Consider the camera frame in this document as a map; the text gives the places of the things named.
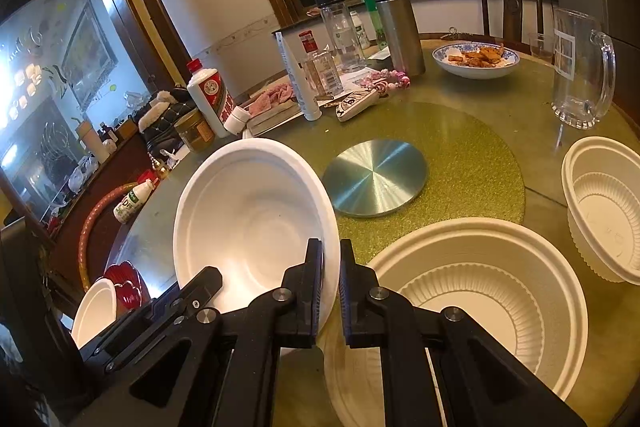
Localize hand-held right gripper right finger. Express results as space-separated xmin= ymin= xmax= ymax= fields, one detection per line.
xmin=339 ymin=238 xmax=588 ymax=427

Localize small glass bottle red label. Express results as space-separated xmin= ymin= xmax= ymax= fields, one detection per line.
xmin=298 ymin=30 xmax=343 ymax=98

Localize small white ribbed bowl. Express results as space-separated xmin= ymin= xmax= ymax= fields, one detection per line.
xmin=561 ymin=136 xmax=640 ymax=284

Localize round metal turntable disc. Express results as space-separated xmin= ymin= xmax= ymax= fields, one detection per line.
xmin=321 ymin=139 xmax=429 ymax=219

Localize blue patterned plate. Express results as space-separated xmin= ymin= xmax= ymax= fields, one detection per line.
xmin=432 ymin=43 xmax=521 ymax=80

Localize small white bottle green label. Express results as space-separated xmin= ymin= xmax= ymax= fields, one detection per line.
xmin=350 ymin=11 xmax=371 ymax=50

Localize framed wall painting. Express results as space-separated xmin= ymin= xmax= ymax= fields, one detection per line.
xmin=60 ymin=0 xmax=118 ymax=110

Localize dark wooden chair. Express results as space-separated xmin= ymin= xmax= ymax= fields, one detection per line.
xmin=475 ymin=0 xmax=548 ymax=42

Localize wooden sideboard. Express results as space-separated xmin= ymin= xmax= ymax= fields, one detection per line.
xmin=0 ymin=132 xmax=151 ymax=308

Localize large cream ribbed bowl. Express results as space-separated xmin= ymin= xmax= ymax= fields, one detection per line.
xmin=322 ymin=217 xmax=588 ymax=427

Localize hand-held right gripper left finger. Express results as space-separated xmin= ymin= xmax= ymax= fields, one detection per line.
xmin=65 ymin=238 xmax=326 ymax=427

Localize stainless steel thermos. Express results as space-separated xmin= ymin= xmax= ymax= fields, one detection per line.
xmin=371 ymin=0 xmax=427 ymax=78

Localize white liquor bottle red label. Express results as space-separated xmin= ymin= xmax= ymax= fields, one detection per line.
xmin=186 ymin=59 xmax=236 ymax=138

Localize white tube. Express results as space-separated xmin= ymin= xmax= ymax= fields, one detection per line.
xmin=275 ymin=29 xmax=321 ymax=122

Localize clear bottle black cap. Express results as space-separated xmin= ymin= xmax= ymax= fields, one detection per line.
xmin=314 ymin=0 xmax=368 ymax=74

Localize book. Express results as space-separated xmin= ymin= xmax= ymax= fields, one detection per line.
xmin=247 ymin=99 xmax=303 ymax=131

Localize white paper plate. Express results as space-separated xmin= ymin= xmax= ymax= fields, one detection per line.
xmin=71 ymin=277 xmax=118 ymax=350

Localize large red scalloped bowl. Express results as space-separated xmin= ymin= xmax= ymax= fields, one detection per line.
xmin=102 ymin=261 xmax=151 ymax=313

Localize white plastic bag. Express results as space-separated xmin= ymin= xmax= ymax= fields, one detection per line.
xmin=67 ymin=154 xmax=101 ymax=192

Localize small white cup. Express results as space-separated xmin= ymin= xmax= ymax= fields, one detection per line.
xmin=223 ymin=106 xmax=251 ymax=136

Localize small gold ornament bottle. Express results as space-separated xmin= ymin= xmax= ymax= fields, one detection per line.
xmin=148 ymin=152 xmax=173 ymax=180

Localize cream tumbler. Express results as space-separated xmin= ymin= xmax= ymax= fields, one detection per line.
xmin=75 ymin=119 xmax=108 ymax=165

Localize jar with gold lid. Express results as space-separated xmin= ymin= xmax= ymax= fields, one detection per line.
xmin=174 ymin=108 xmax=215 ymax=152

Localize smooth white bowl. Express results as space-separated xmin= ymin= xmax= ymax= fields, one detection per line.
xmin=172 ymin=138 xmax=341 ymax=333

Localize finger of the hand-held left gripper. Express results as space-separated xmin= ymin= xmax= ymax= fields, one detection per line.
xmin=79 ymin=266 xmax=224 ymax=374

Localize small clear glass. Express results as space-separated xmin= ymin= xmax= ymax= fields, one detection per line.
xmin=527 ymin=32 xmax=556 ymax=62

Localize white patterned case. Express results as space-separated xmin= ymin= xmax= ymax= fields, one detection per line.
xmin=336 ymin=88 xmax=379 ymax=122

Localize pink bead bracelet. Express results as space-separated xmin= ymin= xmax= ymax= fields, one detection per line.
xmin=360 ymin=69 xmax=411 ymax=92

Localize white milk bottle green label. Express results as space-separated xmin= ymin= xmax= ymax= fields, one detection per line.
xmin=113 ymin=179 xmax=157 ymax=224

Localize black fur-trimmed boots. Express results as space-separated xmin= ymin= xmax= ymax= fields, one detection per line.
xmin=132 ymin=88 xmax=198 ymax=152

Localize clear glass pitcher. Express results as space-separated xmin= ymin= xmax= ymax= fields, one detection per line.
xmin=551 ymin=8 xmax=617 ymax=129

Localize fried food pieces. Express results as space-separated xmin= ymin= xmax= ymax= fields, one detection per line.
xmin=446 ymin=44 xmax=506 ymax=68

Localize pink crumpled cloth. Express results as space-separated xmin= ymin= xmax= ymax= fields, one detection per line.
xmin=247 ymin=84 xmax=296 ymax=118

